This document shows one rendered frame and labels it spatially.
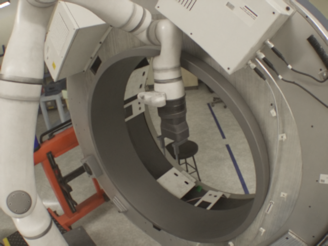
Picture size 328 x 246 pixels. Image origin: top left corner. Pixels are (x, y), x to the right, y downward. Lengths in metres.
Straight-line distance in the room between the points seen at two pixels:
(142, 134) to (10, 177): 1.15
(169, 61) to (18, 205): 0.46
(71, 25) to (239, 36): 0.55
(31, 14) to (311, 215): 0.89
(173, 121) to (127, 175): 0.68
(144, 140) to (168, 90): 0.93
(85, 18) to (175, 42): 0.39
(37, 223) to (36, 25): 0.41
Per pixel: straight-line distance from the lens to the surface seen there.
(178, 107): 0.61
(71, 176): 1.93
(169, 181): 1.38
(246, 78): 0.61
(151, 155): 1.50
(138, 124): 1.48
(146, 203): 1.23
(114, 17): 0.50
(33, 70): 0.42
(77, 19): 0.84
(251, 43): 0.46
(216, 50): 0.50
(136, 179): 1.27
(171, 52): 0.57
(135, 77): 1.23
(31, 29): 0.47
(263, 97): 0.61
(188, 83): 5.57
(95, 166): 1.36
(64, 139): 1.85
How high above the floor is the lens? 1.63
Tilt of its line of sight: 24 degrees down
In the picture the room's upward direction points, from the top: 8 degrees counter-clockwise
